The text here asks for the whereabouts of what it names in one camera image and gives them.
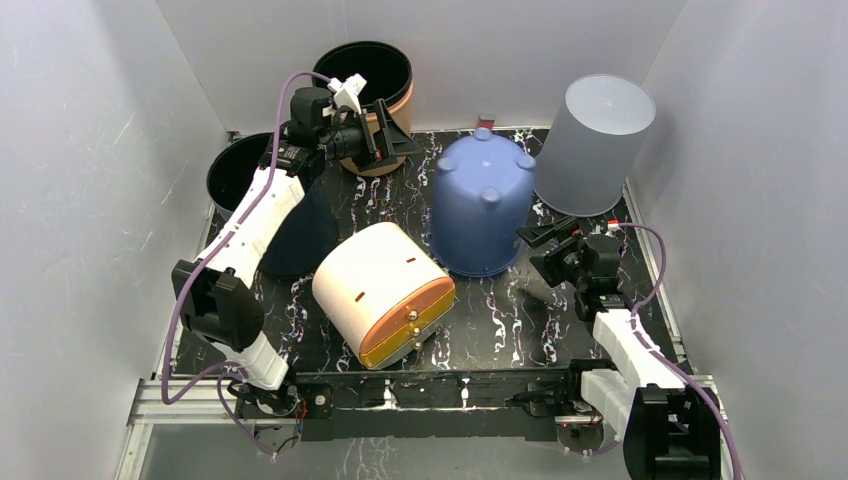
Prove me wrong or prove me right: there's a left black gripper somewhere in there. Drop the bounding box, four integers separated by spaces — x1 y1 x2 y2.
319 103 422 173

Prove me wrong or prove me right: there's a blue plastic bucket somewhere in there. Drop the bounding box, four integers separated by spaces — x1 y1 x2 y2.
429 127 536 277

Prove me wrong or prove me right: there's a large grey container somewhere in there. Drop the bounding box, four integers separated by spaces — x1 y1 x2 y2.
535 74 656 217

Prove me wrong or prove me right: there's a dark navy bucket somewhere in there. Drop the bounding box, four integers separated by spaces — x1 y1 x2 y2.
206 132 339 279

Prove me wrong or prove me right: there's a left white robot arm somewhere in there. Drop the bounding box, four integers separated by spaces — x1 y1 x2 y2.
172 74 420 416

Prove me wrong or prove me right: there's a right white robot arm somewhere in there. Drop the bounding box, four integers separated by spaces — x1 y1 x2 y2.
518 217 722 479

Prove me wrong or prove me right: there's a tan bucket black rim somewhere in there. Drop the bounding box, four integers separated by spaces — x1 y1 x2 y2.
295 41 413 177

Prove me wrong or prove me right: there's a white orange drawer box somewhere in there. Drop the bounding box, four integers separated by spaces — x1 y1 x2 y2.
312 222 456 370

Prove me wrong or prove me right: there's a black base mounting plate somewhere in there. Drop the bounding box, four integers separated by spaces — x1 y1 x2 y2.
227 359 613 442

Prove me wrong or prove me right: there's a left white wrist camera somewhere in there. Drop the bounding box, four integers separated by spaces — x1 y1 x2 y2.
327 73 367 114

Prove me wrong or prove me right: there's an aluminium frame rail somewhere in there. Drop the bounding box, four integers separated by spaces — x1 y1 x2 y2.
115 374 745 480

